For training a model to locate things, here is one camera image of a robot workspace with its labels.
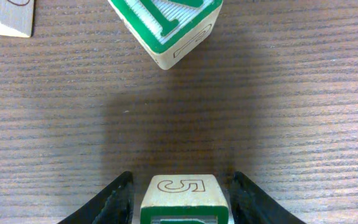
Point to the monkey picture block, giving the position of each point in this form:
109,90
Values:
16,18

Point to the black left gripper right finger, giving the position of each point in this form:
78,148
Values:
252,205

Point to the green R block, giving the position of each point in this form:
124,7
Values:
185,198

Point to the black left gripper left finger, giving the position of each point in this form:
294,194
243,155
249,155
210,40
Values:
113,205

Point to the green N block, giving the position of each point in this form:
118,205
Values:
168,29

